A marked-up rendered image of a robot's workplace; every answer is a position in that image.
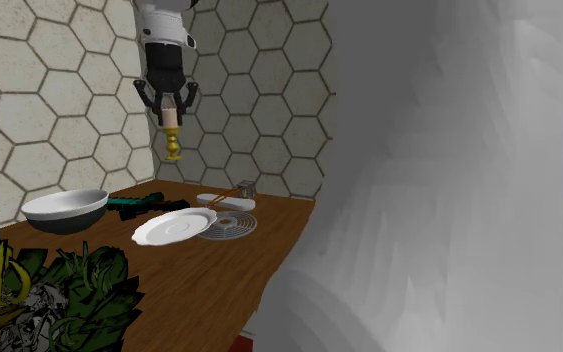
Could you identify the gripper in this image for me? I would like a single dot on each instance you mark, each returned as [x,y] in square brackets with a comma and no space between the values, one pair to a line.
[165,68]

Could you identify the candle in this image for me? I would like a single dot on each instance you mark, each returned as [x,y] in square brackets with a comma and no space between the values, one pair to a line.
[172,145]

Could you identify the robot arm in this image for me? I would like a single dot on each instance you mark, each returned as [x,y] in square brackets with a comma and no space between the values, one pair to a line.
[432,195]

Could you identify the green and black tool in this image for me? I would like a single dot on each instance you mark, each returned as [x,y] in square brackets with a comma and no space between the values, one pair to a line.
[137,208]

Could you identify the white flat oblong case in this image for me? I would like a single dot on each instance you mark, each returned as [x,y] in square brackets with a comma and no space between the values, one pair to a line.
[239,204]

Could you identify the white plate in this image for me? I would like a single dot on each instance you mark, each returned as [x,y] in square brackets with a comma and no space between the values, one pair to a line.
[174,228]

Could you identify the white round grille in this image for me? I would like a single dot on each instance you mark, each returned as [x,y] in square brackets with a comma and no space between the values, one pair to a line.
[234,228]

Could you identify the white bowl with dark outside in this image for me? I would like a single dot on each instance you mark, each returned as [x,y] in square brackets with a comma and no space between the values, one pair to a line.
[64,204]

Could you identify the green leafy plant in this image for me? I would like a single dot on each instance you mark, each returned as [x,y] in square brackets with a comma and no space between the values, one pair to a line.
[91,292]

